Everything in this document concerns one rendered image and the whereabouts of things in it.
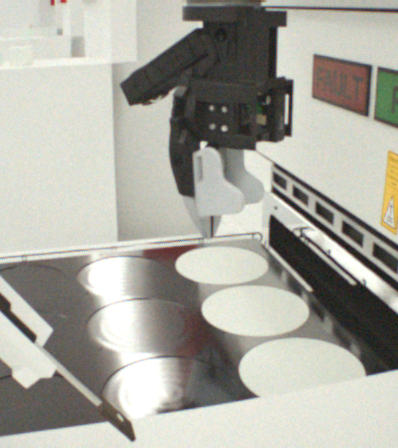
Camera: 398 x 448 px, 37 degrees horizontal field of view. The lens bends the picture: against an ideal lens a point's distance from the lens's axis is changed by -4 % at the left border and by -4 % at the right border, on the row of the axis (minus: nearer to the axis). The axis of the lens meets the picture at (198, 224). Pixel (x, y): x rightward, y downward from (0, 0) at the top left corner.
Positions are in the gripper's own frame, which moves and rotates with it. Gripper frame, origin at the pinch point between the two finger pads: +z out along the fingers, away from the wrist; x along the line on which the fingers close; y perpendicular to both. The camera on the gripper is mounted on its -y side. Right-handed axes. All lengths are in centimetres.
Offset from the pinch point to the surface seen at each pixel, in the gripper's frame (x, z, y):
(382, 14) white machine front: 7.8, -19.6, 13.4
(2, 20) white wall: 477, -9, -626
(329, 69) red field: 13.3, -13.9, 6.6
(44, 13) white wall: 519, -16, -590
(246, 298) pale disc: 1.4, 7.3, 4.2
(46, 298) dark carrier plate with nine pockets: -9.7, 7.3, -12.1
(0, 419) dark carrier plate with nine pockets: -24.9, 7.4, -0.8
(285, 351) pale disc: -5.3, 7.3, 11.8
